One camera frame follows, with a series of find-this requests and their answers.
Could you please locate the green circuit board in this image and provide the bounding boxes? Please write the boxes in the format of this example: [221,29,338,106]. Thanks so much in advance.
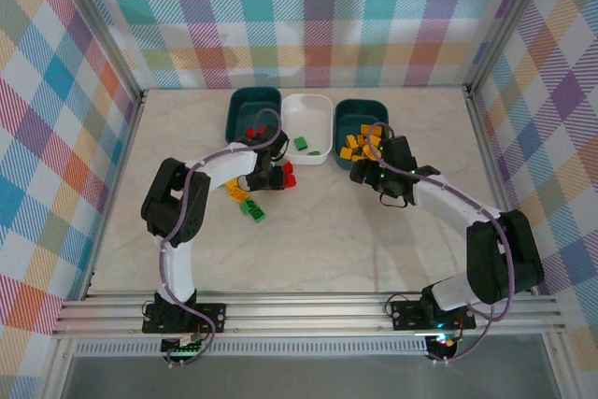
[160,334,203,354]

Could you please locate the aluminium frame post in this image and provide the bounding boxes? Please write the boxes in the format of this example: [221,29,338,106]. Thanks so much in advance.
[58,0,149,106]
[462,0,560,99]

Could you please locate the white plastic container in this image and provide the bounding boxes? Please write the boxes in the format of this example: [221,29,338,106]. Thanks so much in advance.
[281,93,335,165]

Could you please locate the slotted grey cable duct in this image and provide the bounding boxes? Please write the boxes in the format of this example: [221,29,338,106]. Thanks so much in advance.
[73,341,431,357]

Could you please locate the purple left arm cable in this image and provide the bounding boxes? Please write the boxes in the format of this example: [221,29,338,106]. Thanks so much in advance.
[158,107,289,368]

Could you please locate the circuit board with orange plug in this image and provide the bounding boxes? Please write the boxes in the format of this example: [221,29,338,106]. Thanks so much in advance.
[425,333,458,351]

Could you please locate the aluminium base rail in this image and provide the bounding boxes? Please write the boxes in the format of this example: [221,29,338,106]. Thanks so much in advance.
[50,293,562,340]

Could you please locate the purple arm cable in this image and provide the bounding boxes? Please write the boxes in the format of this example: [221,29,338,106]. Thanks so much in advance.
[366,121,518,365]
[158,107,289,368]

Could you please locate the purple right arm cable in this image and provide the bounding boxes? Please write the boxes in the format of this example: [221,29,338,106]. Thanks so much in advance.
[366,121,518,365]

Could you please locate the teal plastic container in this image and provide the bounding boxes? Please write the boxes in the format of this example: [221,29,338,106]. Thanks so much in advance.
[224,86,283,146]
[334,98,391,172]

